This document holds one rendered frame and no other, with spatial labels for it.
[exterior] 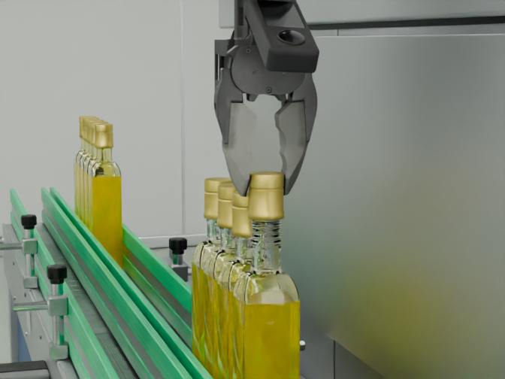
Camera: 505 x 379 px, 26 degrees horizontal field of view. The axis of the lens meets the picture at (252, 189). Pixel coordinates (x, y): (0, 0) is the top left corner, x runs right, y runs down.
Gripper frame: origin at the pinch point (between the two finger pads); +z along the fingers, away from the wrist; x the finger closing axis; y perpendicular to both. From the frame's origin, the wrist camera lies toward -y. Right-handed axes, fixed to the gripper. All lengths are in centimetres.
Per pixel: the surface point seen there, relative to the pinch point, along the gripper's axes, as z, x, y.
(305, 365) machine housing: 28.3, -13.9, 31.0
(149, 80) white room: 11, -83, 587
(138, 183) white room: 76, -75, 587
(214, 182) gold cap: 1.9, 1.6, 15.8
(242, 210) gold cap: 3.3, 1.3, 4.4
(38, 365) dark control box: 34, 19, 60
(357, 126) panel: -4.8, -11.5, 6.2
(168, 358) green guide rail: 21.4, 7.0, 15.5
